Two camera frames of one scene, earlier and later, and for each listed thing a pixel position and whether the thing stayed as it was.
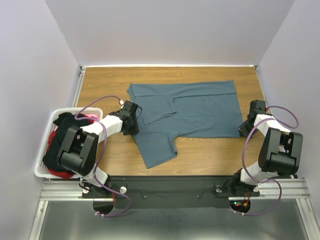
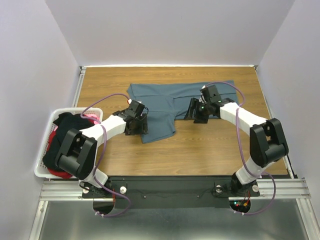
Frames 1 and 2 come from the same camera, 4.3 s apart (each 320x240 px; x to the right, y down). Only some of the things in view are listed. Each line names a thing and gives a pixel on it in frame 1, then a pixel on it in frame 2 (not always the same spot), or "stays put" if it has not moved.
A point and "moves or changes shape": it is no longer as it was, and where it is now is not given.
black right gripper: (243, 131) -> (194, 104)
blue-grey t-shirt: (168, 111) moves or changes shape
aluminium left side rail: (82, 70) stays put
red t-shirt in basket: (57, 173) stays put
